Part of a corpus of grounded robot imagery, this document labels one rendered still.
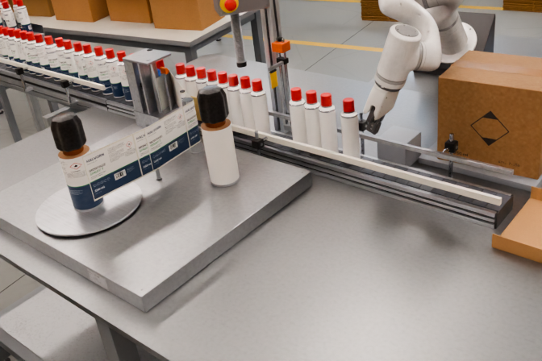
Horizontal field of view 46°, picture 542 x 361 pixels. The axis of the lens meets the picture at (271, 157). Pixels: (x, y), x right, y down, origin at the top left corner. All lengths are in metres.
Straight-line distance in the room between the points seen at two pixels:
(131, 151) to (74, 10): 2.59
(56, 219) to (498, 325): 1.21
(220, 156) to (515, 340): 0.92
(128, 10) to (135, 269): 2.72
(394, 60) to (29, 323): 1.73
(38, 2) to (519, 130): 3.57
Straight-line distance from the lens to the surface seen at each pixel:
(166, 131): 2.00
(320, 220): 1.80
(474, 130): 1.95
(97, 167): 1.89
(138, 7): 4.11
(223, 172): 1.89
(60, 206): 2.00
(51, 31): 4.44
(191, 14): 3.78
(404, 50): 1.68
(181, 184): 1.97
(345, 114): 1.89
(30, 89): 3.21
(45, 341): 2.60
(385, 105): 1.78
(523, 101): 1.86
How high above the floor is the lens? 1.85
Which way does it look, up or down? 28 degrees down
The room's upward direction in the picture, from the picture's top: 7 degrees counter-clockwise
